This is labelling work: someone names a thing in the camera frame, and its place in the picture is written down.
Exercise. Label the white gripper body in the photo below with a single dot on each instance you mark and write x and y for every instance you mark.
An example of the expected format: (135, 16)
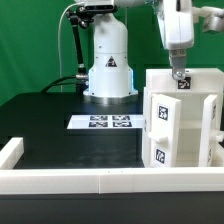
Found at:
(175, 19)

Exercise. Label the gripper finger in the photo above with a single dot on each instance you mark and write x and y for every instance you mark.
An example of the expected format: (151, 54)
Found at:
(177, 59)

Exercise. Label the white cabinet top block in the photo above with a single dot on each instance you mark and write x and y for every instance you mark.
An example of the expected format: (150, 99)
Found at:
(196, 81)

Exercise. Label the white cabinet body box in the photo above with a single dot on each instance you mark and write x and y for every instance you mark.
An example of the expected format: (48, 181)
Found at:
(189, 129)

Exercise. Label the white door panel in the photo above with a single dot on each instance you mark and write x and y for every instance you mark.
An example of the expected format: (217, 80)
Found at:
(164, 131)
(210, 132)

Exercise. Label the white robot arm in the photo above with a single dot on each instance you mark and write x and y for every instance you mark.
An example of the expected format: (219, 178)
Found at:
(111, 78)

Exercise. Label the white U-shaped fence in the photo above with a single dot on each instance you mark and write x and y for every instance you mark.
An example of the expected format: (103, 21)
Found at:
(101, 181)

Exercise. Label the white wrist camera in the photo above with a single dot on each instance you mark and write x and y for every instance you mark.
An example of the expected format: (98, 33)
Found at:
(213, 18)

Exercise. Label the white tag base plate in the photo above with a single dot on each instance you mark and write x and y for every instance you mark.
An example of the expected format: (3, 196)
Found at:
(105, 122)

